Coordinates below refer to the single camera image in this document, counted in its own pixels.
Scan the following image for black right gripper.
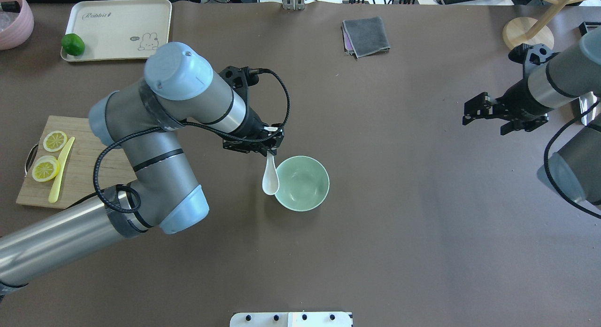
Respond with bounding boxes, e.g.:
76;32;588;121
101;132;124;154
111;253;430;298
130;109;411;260
463;44;556;136

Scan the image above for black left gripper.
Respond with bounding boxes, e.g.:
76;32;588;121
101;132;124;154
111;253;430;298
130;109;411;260
219;66;285;156

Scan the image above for white ceramic spoon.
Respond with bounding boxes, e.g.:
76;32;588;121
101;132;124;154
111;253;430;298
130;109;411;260
262;152;279;196

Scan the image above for light green bowl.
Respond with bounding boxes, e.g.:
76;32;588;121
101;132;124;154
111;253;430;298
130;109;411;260
275;156;330;212

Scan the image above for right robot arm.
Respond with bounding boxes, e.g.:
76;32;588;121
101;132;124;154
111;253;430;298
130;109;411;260
462;28;601;218

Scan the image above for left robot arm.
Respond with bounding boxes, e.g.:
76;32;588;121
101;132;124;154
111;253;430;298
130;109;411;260
0;42;286;296

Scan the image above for pink bowl of ice cubes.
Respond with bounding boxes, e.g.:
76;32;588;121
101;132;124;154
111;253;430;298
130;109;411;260
0;0;34;51

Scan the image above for wooden stand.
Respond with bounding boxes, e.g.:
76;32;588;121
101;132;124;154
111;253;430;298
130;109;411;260
502;0;588;49

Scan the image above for grey folded cloth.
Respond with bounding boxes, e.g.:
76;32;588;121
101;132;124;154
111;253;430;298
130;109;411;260
341;16;391;59

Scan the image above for cream cartoon tray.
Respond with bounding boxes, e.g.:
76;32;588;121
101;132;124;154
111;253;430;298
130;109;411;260
61;0;172;62

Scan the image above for bamboo cutting board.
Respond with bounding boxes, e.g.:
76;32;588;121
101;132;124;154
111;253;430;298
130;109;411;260
16;115;137;209

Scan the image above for single lemon slice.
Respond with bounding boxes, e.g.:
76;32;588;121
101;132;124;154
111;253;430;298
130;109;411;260
42;130;69;152

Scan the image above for yellow plastic knife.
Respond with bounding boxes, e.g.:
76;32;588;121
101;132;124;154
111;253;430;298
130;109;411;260
48;137;76;203

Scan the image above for stacked lemon slices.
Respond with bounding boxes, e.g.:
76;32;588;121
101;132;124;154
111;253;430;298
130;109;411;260
31;155;61;183

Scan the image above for green lime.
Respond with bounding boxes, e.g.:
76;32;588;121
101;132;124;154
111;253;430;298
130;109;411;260
62;33;85;56

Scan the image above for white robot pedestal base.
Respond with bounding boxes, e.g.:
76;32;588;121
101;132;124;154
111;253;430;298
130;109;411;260
229;311;354;327

